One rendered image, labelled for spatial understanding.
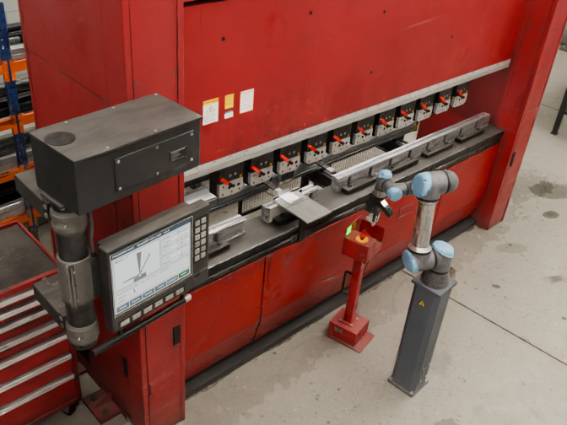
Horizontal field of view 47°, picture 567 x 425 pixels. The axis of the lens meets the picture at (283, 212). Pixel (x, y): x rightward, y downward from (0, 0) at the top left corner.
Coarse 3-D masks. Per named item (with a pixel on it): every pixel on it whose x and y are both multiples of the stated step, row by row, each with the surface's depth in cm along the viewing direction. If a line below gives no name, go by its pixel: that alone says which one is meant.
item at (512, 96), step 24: (528, 0) 442; (552, 0) 430; (528, 24) 448; (552, 24) 438; (528, 48) 453; (552, 48) 456; (504, 72) 472; (528, 72) 459; (480, 96) 493; (504, 96) 479; (528, 96) 465; (432, 120) 533; (456, 120) 516; (504, 120) 485; (528, 120) 484; (504, 144) 492; (504, 168) 498; (504, 192) 516; (480, 216) 529; (504, 216) 540
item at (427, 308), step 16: (416, 288) 343; (432, 288) 336; (448, 288) 338; (416, 304) 347; (432, 304) 339; (416, 320) 351; (432, 320) 345; (416, 336) 355; (432, 336) 355; (400, 352) 368; (416, 352) 360; (432, 352) 368; (400, 368) 373; (416, 368) 365; (400, 384) 378; (416, 384) 372
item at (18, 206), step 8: (0, 184) 456; (8, 184) 458; (0, 192) 445; (8, 192) 446; (16, 192) 448; (0, 200) 442; (8, 200) 444; (16, 200) 434; (0, 208) 424; (8, 208) 428; (16, 208) 433; (24, 208) 438; (0, 216) 426; (8, 216) 431
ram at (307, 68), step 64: (256, 0) 277; (320, 0) 304; (384, 0) 337; (448, 0) 377; (512, 0) 428; (192, 64) 269; (256, 64) 295; (320, 64) 325; (384, 64) 362; (448, 64) 410; (256, 128) 314
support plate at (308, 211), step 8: (296, 192) 363; (280, 200) 355; (312, 200) 357; (288, 208) 348; (296, 208) 349; (304, 208) 349; (312, 208) 350; (320, 208) 351; (296, 216) 344; (304, 216) 343; (312, 216) 344; (320, 216) 344
